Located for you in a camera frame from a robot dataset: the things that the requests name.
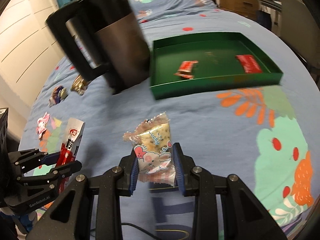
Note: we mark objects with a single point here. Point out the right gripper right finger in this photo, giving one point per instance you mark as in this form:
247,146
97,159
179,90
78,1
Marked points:
244,217

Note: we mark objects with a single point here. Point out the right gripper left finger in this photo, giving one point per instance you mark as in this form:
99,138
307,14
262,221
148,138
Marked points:
70,215

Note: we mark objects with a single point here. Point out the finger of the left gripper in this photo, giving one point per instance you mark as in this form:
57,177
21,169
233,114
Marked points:
27,160
55,172

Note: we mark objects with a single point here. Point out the red spicy strips snack bag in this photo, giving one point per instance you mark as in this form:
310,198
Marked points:
70,141

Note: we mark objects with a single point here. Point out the clear Lucky nougat candy packet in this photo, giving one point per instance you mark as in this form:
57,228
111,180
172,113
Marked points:
151,141

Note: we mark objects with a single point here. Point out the clear red-edged wafer packet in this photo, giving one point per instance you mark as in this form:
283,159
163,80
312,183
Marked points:
185,70

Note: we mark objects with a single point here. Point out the red rectangular snack packet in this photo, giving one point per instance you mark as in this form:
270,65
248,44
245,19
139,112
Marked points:
249,64

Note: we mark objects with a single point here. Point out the pink My Melody snack bag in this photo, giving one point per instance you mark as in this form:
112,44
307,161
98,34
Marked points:
41,124

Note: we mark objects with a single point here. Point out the white brown chocolate snack bag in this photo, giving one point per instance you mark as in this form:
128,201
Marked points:
59,93

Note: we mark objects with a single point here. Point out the blue cartoon bed blanket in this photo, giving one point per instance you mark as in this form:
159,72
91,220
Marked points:
268,136

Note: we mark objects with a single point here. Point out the dark brown gold snack bag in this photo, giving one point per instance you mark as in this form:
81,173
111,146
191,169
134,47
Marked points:
80,85

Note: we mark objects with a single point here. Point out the white wardrobe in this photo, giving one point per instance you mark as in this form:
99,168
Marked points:
29,52

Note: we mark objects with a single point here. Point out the black electric kettle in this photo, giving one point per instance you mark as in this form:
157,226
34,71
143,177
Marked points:
102,38

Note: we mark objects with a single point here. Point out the green tray box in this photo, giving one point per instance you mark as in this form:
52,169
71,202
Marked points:
217,67

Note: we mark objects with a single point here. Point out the grey office chair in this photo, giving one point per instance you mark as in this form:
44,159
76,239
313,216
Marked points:
299,30

